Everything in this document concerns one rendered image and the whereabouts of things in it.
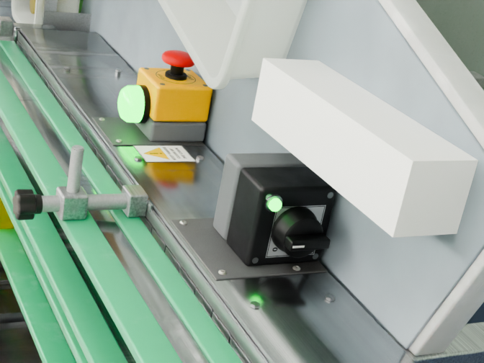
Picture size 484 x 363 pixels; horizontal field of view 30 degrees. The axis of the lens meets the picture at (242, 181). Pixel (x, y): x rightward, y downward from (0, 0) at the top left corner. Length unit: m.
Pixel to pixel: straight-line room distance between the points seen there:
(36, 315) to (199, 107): 0.30
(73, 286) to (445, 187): 0.42
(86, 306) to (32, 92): 0.41
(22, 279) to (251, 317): 0.43
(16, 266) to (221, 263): 0.39
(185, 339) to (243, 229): 0.13
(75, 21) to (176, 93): 0.50
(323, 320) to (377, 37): 0.25
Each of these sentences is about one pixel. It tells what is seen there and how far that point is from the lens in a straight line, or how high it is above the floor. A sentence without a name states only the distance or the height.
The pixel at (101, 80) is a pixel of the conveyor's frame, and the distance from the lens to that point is 1.25.
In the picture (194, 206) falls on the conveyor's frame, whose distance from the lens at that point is 0.92.
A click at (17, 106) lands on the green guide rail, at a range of 1.17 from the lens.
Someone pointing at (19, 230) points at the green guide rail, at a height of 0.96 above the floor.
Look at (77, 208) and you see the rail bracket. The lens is 0.89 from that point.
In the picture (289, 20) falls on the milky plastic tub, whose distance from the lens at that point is 0.89.
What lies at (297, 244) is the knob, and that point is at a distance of 0.79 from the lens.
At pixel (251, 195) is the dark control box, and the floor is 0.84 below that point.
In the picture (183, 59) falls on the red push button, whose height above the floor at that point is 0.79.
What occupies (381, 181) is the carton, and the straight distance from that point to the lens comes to 0.68.
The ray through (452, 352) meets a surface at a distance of 0.79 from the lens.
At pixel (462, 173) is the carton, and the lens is 0.68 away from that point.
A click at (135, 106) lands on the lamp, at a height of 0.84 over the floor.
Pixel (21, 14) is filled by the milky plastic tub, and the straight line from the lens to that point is 1.63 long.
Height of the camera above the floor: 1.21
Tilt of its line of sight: 27 degrees down
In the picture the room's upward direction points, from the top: 91 degrees counter-clockwise
